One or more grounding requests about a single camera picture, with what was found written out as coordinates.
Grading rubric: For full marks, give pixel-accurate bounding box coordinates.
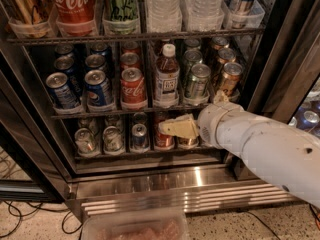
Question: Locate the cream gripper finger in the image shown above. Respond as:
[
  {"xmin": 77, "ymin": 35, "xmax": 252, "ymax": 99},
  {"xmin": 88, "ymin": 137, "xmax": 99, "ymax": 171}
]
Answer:
[
  {"xmin": 158, "ymin": 114, "xmax": 199, "ymax": 139},
  {"xmin": 213, "ymin": 90, "xmax": 229, "ymax": 104}
]

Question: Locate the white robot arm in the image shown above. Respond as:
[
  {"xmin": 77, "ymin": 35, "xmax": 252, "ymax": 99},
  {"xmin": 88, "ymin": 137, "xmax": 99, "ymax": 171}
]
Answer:
[{"xmin": 158, "ymin": 93, "xmax": 320, "ymax": 207}]

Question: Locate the bottom shelf orange can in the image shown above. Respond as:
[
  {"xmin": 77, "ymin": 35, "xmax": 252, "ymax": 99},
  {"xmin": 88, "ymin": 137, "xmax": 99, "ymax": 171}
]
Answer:
[{"xmin": 178, "ymin": 138, "xmax": 198, "ymax": 148}]

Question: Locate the bottom shelf red can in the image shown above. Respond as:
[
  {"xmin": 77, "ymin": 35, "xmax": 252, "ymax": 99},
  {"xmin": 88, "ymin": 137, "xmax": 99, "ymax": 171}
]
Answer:
[{"xmin": 154, "ymin": 111, "xmax": 174, "ymax": 150}]

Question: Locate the front gold soda can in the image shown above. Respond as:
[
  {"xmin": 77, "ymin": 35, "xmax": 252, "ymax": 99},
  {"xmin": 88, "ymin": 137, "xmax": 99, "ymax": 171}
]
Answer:
[{"xmin": 215, "ymin": 62, "xmax": 243, "ymax": 97}]

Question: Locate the gold soda can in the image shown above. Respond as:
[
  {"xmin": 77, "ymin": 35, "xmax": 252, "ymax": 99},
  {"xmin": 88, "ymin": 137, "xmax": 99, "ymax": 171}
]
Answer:
[
  {"xmin": 213, "ymin": 48, "xmax": 236, "ymax": 76},
  {"xmin": 209, "ymin": 37, "xmax": 229, "ymax": 57},
  {"xmin": 215, "ymin": 62, "xmax": 243, "ymax": 97}
]

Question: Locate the middle gold soda can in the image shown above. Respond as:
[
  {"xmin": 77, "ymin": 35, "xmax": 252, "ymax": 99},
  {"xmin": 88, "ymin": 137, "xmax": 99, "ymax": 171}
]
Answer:
[{"xmin": 213, "ymin": 48, "xmax": 236, "ymax": 76}]

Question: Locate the bottom shelf blue can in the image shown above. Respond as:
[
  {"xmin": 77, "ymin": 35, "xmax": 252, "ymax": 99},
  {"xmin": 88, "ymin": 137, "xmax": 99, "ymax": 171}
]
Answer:
[{"xmin": 132, "ymin": 124, "xmax": 148, "ymax": 149}]

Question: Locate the brown tea bottle middle shelf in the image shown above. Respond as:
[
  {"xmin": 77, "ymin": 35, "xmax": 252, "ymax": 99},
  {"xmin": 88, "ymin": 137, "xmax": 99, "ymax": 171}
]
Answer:
[{"xmin": 154, "ymin": 44, "xmax": 180, "ymax": 102}]

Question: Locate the rear gold soda can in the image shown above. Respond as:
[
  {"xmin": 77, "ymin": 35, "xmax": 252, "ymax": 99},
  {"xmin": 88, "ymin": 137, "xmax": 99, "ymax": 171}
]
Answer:
[{"xmin": 209, "ymin": 37, "xmax": 229, "ymax": 57}]

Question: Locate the front red Coca-Cola can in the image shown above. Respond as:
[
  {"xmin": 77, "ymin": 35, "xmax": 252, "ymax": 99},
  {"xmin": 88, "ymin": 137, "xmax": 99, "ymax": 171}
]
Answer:
[{"xmin": 121, "ymin": 68, "xmax": 145, "ymax": 104}]

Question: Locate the red coca-cola can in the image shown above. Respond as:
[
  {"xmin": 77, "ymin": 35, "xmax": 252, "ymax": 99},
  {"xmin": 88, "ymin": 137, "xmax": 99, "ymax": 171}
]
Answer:
[
  {"xmin": 121, "ymin": 68, "xmax": 145, "ymax": 104},
  {"xmin": 121, "ymin": 41, "xmax": 141, "ymax": 55},
  {"xmin": 120, "ymin": 53, "xmax": 141, "ymax": 70}
]

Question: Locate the glass fridge door right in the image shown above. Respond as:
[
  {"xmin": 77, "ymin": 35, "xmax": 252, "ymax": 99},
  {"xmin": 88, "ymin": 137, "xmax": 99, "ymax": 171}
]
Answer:
[{"xmin": 247, "ymin": 0, "xmax": 320, "ymax": 123}]

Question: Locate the middle red Coca-Cola can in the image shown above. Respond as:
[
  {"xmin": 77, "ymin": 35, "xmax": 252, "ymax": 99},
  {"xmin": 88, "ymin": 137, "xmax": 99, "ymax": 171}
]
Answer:
[{"xmin": 120, "ymin": 53, "xmax": 141, "ymax": 70}]

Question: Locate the blue can behind door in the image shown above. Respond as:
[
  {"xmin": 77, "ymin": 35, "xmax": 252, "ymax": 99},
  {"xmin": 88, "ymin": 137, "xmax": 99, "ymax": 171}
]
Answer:
[{"xmin": 297, "ymin": 110, "xmax": 320, "ymax": 130}]

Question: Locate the rear red Coca-Cola can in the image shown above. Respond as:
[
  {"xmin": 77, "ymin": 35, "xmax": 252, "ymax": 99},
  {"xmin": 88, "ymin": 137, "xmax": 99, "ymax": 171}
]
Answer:
[{"xmin": 121, "ymin": 41, "xmax": 141, "ymax": 55}]

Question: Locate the bottom shelf silver can left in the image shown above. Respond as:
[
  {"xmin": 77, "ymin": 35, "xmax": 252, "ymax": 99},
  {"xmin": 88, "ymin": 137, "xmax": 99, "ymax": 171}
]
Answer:
[{"xmin": 75, "ymin": 128, "xmax": 97, "ymax": 154}]

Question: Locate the front blue Pepsi can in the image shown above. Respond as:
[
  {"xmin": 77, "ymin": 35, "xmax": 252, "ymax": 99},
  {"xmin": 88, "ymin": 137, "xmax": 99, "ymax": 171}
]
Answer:
[{"xmin": 84, "ymin": 70, "xmax": 113, "ymax": 106}]

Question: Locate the blue pepsi can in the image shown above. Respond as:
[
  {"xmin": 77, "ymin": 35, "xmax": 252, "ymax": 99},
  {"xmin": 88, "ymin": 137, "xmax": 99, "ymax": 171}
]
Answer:
[
  {"xmin": 85, "ymin": 54, "xmax": 107, "ymax": 72},
  {"xmin": 84, "ymin": 70, "xmax": 113, "ymax": 106},
  {"xmin": 90, "ymin": 42, "xmax": 112, "ymax": 61}
]

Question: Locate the top shelf silver blue can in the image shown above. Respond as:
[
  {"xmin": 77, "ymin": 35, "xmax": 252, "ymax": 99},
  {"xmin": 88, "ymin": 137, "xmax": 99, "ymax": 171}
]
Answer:
[{"xmin": 229, "ymin": 0, "xmax": 255, "ymax": 29}]

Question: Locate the middle blue Pepsi can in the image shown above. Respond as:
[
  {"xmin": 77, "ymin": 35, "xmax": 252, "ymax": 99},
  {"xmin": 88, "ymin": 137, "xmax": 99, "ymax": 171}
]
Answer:
[{"xmin": 85, "ymin": 54, "xmax": 107, "ymax": 72}]

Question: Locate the top shelf water bottle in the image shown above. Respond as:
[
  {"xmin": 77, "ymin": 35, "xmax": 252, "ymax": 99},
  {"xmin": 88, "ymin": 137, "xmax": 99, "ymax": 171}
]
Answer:
[{"xmin": 146, "ymin": 0, "xmax": 182, "ymax": 33}]

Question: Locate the stainless steel fridge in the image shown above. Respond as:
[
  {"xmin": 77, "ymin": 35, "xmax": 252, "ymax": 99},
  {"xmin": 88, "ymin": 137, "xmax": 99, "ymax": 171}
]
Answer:
[{"xmin": 0, "ymin": 0, "xmax": 320, "ymax": 222}]

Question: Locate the rear blue Pepsi can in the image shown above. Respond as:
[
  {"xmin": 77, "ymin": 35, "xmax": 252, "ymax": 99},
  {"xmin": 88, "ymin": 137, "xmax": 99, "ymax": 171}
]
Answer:
[{"xmin": 90, "ymin": 42, "xmax": 112, "ymax": 61}]

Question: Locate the front left blue can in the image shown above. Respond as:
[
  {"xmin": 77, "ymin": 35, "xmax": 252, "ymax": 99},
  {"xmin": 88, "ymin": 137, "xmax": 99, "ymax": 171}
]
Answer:
[{"xmin": 45, "ymin": 72, "xmax": 80, "ymax": 109}]

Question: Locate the middle left blue can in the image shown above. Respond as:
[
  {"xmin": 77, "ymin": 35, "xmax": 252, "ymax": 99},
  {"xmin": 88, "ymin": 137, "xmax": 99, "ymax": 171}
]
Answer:
[{"xmin": 54, "ymin": 56, "xmax": 83, "ymax": 96}]

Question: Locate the top shelf green LaCroix can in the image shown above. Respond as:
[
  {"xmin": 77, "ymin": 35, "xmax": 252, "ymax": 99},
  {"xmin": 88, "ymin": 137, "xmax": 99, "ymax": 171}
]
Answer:
[{"xmin": 104, "ymin": 0, "xmax": 139, "ymax": 34}]

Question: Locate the rear left blue can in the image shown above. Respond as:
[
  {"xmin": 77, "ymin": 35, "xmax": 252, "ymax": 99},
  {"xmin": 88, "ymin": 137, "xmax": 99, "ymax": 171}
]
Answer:
[{"xmin": 54, "ymin": 44, "xmax": 75, "ymax": 58}]

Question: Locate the top shelf Coca-Cola can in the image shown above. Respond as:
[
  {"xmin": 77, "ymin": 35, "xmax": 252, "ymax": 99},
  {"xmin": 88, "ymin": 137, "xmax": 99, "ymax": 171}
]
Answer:
[{"xmin": 53, "ymin": 0, "xmax": 95, "ymax": 36}]

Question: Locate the top shelf gold can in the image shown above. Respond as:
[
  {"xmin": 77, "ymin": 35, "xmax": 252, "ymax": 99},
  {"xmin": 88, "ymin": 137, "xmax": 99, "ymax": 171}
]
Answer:
[{"xmin": 1, "ymin": 0, "xmax": 52, "ymax": 38}]

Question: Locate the clear plastic bin foreground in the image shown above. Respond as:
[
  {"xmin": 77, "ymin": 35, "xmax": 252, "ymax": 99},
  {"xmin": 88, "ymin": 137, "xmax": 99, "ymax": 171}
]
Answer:
[{"xmin": 81, "ymin": 208, "xmax": 190, "ymax": 240}]

